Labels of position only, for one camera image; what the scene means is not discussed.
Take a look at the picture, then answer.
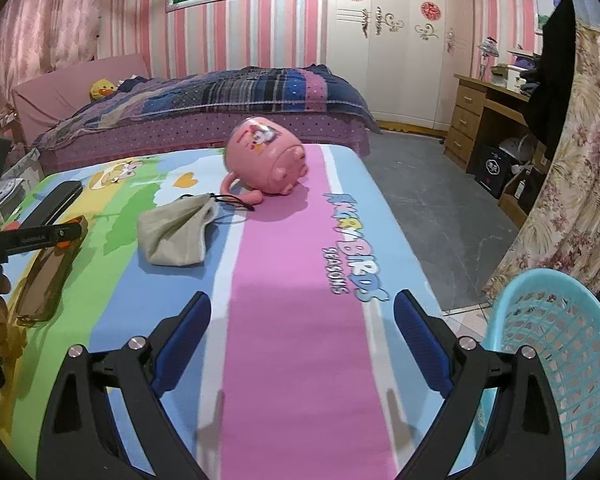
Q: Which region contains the left human hand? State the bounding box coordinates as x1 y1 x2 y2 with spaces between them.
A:
0 273 23 363

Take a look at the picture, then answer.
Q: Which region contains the black rectangular case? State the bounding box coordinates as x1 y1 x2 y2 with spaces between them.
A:
5 181 83 231

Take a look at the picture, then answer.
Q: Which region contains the white bedside stool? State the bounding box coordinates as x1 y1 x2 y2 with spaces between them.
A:
0 148 44 220

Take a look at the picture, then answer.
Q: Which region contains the yellow duck plush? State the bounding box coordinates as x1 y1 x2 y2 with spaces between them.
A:
90 78 118 101

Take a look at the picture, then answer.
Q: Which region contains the black box under desk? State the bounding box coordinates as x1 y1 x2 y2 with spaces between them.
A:
475 146 517 200

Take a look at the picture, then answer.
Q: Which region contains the floral curtain right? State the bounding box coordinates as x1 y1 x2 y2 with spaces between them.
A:
482 20 600 301

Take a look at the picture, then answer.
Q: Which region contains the desk lamp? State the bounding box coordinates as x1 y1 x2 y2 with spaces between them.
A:
477 36 500 80

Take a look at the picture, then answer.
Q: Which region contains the white wardrobe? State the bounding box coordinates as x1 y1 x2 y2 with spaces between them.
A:
326 0 474 131

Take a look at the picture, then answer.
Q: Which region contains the bed with plaid quilt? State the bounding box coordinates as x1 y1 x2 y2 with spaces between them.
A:
12 54 379 174

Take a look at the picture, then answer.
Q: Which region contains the turquoise plastic laundry basket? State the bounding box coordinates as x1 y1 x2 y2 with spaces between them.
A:
482 269 600 479

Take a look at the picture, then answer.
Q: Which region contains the pink piggy bank mug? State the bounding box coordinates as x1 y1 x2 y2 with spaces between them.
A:
220 117 309 206

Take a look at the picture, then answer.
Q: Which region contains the pink window curtain left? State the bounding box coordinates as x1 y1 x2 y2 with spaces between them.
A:
0 0 102 120

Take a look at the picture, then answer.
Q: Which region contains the wooden desk with drawers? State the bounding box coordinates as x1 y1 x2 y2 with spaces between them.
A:
443 74 529 174

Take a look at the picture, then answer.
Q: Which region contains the brown rectangular tray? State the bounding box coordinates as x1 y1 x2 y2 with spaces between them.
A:
15 216 88 326

